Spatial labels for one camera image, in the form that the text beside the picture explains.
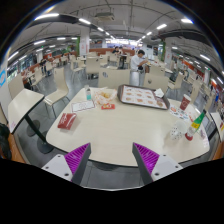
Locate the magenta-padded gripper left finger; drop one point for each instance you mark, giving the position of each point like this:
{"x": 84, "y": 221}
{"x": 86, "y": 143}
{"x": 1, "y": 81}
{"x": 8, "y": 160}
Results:
{"x": 77, "y": 159}

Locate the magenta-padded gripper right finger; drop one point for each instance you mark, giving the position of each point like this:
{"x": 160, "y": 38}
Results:
{"x": 146, "y": 160}

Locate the green plastic drink bottle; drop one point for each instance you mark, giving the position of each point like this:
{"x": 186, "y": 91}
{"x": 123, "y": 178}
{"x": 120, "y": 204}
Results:
{"x": 195, "y": 126}

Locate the red tissue packet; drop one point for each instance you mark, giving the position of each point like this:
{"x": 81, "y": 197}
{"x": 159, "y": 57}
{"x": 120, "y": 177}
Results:
{"x": 66, "y": 121}

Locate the white polka dot mug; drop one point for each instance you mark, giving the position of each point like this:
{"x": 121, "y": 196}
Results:
{"x": 178, "y": 130}

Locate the flat round red coaster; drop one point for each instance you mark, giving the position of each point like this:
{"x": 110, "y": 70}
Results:
{"x": 187, "y": 138}

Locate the white printed card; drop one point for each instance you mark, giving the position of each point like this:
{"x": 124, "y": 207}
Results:
{"x": 83, "y": 106}

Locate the small red sauce packet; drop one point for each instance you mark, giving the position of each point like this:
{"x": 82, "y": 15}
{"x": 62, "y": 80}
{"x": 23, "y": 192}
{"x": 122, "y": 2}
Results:
{"x": 108, "y": 106}

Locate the brown tray with paper liner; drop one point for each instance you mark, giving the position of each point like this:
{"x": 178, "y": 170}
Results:
{"x": 140, "y": 96}

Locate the small clear teal-labelled bottle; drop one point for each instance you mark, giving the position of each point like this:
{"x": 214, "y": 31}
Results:
{"x": 88, "y": 94}

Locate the crumpled white napkin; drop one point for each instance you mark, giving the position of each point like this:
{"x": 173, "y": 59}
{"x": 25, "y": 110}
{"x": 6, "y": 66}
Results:
{"x": 159, "y": 93}

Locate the clear plastic food bag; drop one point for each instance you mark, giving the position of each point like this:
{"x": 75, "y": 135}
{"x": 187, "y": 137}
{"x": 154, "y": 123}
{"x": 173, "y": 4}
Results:
{"x": 105, "y": 96}

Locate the red paper cup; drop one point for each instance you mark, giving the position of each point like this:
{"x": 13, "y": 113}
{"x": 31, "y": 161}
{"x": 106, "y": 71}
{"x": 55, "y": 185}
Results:
{"x": 185, "y": 102}

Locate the beige canteen table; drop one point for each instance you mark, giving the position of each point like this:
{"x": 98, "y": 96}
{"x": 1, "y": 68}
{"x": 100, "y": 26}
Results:
{"x": 218, "y": 125}

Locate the beige canteen chairs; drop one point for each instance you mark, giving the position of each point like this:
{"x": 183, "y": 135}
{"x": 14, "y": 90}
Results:
{"x": 113, "y": 77}

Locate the person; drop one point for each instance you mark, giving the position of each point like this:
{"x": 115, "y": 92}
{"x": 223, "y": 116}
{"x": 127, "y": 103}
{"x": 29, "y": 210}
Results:
{"x": 116, "y": 50}
{"x": 135, "y": 62}

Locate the ceiling air conditioner unit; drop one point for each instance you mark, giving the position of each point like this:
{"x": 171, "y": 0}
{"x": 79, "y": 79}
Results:
{"x": 105, "y": 16}

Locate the ceiling strip lights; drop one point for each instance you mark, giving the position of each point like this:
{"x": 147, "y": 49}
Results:
{"x": 46, "y": 16}

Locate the beige pedestal side table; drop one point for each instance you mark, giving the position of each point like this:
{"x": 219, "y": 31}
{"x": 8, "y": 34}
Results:
{"x": 23, "y": 106}

